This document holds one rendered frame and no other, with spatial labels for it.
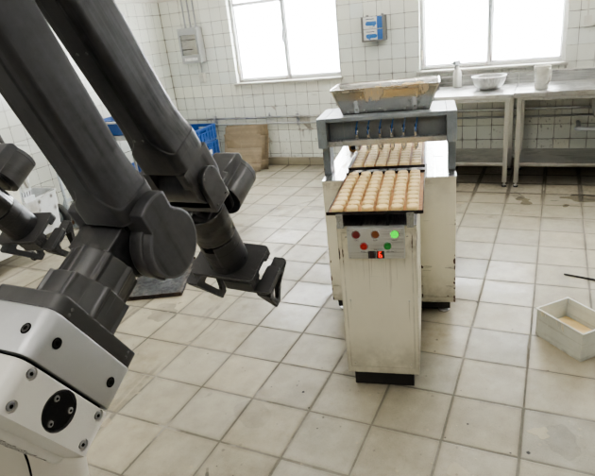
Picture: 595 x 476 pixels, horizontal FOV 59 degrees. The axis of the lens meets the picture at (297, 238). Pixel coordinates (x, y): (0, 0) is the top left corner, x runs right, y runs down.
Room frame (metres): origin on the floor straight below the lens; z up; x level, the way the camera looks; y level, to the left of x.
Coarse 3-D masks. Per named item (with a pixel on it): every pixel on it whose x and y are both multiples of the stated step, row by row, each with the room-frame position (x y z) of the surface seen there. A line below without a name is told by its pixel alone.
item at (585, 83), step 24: (552, 72) 5.24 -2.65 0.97; (576, 72) 5.14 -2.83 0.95; (456, 96) 4.99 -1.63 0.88; (480, 96) 4.89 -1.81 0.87; (504, 96) 4.80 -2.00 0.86; (528, 96) 4.71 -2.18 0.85; (552, 96) 4.65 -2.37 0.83; (576, 96) 4.57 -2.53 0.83; (504, 120) 4.82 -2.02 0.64; (504, 144) 4.82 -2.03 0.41; (504, 168) 4.81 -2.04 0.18
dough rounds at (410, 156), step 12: (372, 144) 3.30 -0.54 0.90; (384, 144) 3.18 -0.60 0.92; (396, 144) 3.14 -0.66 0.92; (408, 144) 3.10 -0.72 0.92; (420, 144) 3.08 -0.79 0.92; (360, 156) 2.96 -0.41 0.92; (372, 156) 2.93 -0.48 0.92; (384, 156) 2.90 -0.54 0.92; (396, 156) 2.87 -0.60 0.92; (408, 156) 2.83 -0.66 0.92; (420, 156) 2.81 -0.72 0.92
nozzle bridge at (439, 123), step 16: (336, 112) 2.97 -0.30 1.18; (384, 112) 2.79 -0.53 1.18; (400, 112) 2.74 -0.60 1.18; (416, 112) 2.69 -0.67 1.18; (432, 112) 2.67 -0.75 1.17; (448, 112) 2.65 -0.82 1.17; (320, 128) 2.82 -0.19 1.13; (336, 128) 2.88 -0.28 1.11; (352, 128) 2.86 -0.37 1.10; (384, 128) 2.82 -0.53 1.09; (400, 128) 2.79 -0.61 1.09; (432, 128) 2.75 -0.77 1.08; (448, 128) 2.65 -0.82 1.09; (320, 144) 2.82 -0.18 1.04; (336, 144) 2.84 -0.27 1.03; (352, 144) 2.81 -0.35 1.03; (448, 144) 2.75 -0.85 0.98; (448, 160) 2.75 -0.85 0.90
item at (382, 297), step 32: (352, 224) 2.11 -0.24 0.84; (384, 224) 2.07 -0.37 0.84; (416, 224) 2.10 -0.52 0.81; (416, 256) 2.03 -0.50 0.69; (352, 288) 2.10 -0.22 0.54; (384, 288) 2.06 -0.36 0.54; (416, 288) 2.02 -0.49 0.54; (352, 320) 2.10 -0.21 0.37; (384, 320) 2.06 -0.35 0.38; (416, 320) 2.03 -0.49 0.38; (352, 352) 2.10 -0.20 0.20; (384, 352) 2.06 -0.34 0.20; (416, 352) 2.03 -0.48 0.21
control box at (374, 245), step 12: (348, 228) 2.08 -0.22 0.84; (360, 228) 2.06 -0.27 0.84; (372, 228) 2.04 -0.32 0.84; (384, 228) 2.03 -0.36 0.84; (396, 228) 2.02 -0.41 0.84; (348, 240) 2.07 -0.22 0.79; (360, 240) 2.05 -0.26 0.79; (372, 240) 2.04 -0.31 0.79; (384, 240) 2.03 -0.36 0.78; (396, 240) 2.01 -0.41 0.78; (348, 252) 2.07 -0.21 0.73; (360, 252) 2.06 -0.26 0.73; (384, 252) 2.03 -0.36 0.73; (396, 252) 2.02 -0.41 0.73
